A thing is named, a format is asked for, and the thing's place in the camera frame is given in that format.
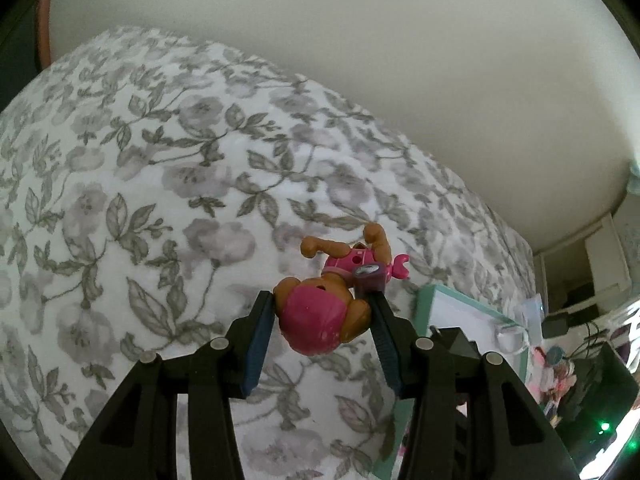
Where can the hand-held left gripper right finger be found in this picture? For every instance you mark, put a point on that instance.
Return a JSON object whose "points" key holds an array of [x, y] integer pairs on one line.
{"points": [[389, 350]]}

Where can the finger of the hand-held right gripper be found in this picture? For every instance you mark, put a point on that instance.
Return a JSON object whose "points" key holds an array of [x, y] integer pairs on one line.
{"points": [[457, 340]]}

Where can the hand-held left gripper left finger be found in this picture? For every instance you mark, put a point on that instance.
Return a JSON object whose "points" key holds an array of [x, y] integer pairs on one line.
{"points": [[257, 345]]}

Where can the teal rimmed white tray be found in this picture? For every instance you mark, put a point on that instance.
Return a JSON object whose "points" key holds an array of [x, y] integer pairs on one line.
{"points": [[450, 310]]}

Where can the pink toy dog figure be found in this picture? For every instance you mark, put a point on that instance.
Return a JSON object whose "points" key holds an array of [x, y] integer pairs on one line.
{"points": [[320, 315]]}

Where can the small white device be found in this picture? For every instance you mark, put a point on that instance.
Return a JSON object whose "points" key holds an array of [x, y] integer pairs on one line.
{"points": [[532, 310]]}

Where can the black power adapter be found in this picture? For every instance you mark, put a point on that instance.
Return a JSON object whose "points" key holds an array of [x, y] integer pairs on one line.
{"points": [[556, 324]]}

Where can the colourful trinket pile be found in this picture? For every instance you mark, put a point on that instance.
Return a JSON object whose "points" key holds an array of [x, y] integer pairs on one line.
{"points": [[552, 380]]}

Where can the black device with green light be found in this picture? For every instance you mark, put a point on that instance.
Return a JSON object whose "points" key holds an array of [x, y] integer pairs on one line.
{"points": [[605, 395]]}

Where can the white shelf unit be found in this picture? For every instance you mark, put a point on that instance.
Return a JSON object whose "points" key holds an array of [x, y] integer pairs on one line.
{"points": [[595, 260]]}

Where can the pink board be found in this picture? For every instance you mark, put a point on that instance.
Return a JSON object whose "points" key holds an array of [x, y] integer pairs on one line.
{"points": [[45, 30]]}

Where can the dark cabinet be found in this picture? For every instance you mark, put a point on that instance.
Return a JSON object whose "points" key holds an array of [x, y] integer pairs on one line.
{"points": [[20, 45]]}

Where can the teal wall hanging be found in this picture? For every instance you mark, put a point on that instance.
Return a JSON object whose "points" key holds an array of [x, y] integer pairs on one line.
{"points": [[635, 172]]}

